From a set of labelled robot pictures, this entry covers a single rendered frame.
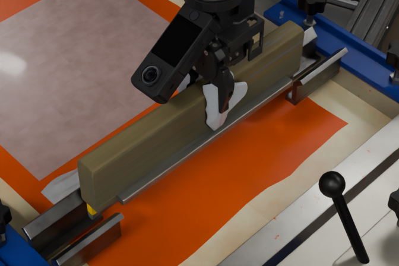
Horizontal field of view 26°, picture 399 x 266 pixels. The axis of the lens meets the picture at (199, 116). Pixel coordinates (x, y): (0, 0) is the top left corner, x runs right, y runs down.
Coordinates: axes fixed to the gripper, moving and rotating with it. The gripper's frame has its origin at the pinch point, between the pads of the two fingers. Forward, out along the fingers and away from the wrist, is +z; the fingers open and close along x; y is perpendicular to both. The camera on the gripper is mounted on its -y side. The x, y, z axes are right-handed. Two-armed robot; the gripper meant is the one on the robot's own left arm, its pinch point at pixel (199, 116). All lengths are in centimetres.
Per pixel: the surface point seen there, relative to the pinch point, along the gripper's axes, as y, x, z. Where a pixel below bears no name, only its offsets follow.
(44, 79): -4.8, 27.7, 9.7
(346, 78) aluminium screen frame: 25.4, -4.2, 7.6
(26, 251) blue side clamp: -26.2, 1.9, 5.1
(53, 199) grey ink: -17.5, 9.0, 9.6
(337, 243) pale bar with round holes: -1.7, -24.1, 1.1
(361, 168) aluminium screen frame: 12.6, -16.9, 6.2
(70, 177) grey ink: -14.0, 9.9, 9.0
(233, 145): 5.8, -0.6, 9.7
